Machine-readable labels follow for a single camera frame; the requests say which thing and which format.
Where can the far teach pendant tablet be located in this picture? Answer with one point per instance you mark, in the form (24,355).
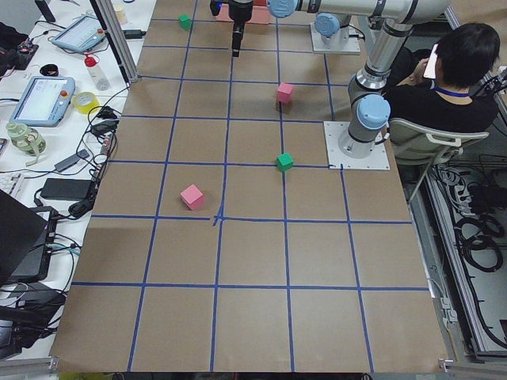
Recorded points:
(84,34)

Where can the teach pendant tablet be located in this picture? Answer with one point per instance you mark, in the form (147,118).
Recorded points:
(44,101)
(84,34)

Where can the yellow tape roll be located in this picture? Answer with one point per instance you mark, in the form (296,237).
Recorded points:
(86,103)

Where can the grey office chair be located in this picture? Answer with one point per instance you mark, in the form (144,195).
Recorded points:
(415,145)

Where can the smartphone in pink case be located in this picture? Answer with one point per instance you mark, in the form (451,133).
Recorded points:
(430,68)

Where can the seated person in black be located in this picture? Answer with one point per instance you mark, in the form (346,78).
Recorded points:
(463,57)

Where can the black power adapter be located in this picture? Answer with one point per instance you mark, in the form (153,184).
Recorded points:
(65,189)

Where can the pink plastic bin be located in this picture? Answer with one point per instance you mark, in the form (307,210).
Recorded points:
(255,11)

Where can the red cap squeeze bottle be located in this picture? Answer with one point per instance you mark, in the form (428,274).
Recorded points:
(96,73)

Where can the pink cube near base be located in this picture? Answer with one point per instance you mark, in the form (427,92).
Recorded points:
(284,93)

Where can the green cube near base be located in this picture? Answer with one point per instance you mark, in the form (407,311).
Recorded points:
(284,162)

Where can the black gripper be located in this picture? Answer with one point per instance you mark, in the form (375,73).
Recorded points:
(240,11)

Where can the black laptop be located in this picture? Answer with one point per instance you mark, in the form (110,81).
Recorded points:
(26,233)

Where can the aluminium frame post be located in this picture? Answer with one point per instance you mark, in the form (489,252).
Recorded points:
(106,15)

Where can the near teach pendant tablet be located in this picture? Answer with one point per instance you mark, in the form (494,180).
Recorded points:
(44,101)

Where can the green cube far corner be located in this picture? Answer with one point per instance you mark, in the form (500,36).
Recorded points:
(185,21)

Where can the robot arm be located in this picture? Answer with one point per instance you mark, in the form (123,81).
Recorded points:
(370,112)
(333,28)

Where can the black round dish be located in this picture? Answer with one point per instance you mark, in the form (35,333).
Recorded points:
(49,70)

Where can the pink cube far side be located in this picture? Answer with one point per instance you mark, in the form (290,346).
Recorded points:
(193,197)

